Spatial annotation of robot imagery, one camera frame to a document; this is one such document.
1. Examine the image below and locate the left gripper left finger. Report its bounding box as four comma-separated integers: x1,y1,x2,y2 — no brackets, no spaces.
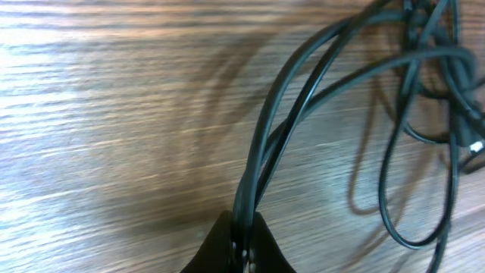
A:
181,210,233,273

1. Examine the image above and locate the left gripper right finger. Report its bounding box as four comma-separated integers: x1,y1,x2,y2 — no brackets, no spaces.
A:
249,212,296,273

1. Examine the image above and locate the black usb cable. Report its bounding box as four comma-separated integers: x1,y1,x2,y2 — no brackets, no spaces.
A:
255,0,485,273
231,0,485,251

